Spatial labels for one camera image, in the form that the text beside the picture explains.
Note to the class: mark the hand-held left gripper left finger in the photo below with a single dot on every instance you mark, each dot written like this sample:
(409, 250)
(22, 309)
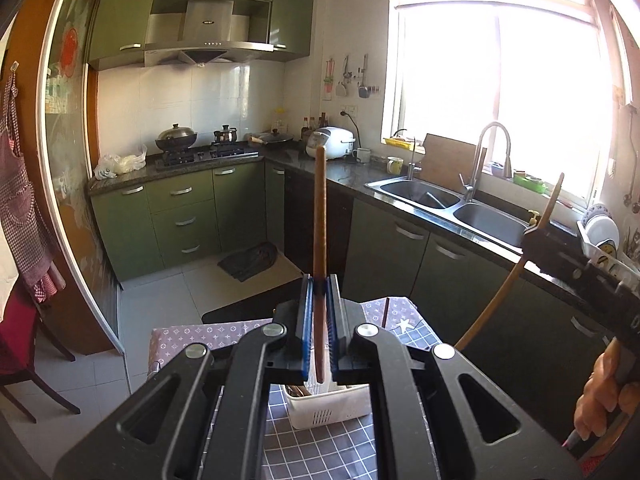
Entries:
(309, 330)

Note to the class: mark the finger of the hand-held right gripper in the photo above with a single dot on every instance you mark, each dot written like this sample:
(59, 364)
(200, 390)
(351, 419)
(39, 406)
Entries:
(552, 252)

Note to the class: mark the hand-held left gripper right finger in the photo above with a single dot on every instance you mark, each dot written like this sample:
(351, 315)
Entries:
(336, 330)

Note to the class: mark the bunch of brown chopsticks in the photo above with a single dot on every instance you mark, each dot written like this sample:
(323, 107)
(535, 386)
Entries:
(300, 392)

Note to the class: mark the long light wooden chopstick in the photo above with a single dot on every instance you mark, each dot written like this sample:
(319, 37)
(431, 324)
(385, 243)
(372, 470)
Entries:
(492, 305)

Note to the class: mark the white plastic utensil holder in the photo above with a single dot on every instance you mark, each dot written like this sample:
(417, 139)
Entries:
(325, 410)

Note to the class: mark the reddish brown chopstick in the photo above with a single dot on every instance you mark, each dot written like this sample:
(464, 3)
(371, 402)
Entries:
(320, 210)
(386, 312)

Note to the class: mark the hanging kitchen utensils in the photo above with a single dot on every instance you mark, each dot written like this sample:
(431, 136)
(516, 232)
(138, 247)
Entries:
(350, 80)

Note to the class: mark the person's right hand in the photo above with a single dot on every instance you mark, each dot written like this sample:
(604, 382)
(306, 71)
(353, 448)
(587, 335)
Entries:
(595, 395)

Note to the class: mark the white patterned plate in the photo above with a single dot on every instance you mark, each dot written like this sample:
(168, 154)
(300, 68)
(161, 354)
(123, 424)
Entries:
(602, 230)

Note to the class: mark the steel double sink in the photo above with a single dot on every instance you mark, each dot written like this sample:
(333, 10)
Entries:
(480, 215)

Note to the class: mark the dark floor cloth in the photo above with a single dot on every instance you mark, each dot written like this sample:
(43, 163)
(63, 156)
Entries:
(250, 261)

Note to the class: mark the blue checked tablecloth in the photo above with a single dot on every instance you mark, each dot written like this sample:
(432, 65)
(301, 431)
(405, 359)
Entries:
(300, 452)

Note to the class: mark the tall steel faucet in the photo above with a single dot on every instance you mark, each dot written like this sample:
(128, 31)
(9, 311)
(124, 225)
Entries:
(492, 135)

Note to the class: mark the brown cutting board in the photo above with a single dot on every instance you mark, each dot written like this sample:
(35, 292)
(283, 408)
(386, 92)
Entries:
(450, 160)

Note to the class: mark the dark stone countertop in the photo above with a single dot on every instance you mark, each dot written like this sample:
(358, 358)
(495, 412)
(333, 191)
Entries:
(350, 175)

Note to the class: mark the kitchen window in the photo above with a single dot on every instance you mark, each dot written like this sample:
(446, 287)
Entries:
(500, 100)

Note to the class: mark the green lower kitchen cabinets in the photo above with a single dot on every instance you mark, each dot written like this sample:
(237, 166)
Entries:
(190, 220)

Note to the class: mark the green kitchen cabinets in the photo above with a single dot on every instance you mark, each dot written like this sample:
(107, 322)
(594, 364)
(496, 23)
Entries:
(125, 15)
(190, 220)

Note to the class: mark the small steel faucet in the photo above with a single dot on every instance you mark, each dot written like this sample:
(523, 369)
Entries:
(412, 160)

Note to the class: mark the yellow and white mug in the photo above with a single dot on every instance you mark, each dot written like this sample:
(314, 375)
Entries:
(395, 165)

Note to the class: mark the white rice cooker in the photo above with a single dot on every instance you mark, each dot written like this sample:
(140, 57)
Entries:
(330, 142)

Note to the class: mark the yellow tray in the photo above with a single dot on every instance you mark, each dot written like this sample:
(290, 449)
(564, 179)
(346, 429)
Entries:
(399, 142)

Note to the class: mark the black frying pan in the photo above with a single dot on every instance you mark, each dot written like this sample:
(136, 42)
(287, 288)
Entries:
(274, 138)

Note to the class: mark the row of sauce bottles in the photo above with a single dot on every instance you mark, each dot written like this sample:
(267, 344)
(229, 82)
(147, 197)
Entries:
(312, 127)

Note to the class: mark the black gas stove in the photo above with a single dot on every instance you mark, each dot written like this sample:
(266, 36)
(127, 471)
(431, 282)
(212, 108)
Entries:
(205, 154)

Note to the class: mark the steel kettle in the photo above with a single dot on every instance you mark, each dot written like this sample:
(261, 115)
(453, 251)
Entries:
(226, 135)

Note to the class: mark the black wok with lid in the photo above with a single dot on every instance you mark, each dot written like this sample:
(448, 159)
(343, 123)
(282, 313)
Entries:
(176, 137)

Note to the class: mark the white plastic bag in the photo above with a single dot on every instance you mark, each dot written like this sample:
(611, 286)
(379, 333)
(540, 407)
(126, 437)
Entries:
(120, 162)

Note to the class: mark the red wooden chair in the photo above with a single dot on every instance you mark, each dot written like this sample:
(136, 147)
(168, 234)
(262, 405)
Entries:
(25, 340)

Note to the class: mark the glass sliding door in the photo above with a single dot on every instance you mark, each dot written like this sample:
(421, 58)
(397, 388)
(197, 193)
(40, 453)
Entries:
(70, 160)

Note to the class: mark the red checked apron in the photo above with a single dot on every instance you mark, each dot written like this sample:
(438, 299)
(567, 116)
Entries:
(22, 200)

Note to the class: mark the steel range hood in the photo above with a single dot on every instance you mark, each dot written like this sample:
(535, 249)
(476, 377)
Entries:
(210, 30)

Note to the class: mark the green upper kitchen cabinets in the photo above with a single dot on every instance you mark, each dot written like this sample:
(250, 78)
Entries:
(125, 15)

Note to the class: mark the white wall socket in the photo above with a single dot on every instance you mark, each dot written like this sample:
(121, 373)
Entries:
(349, 111)

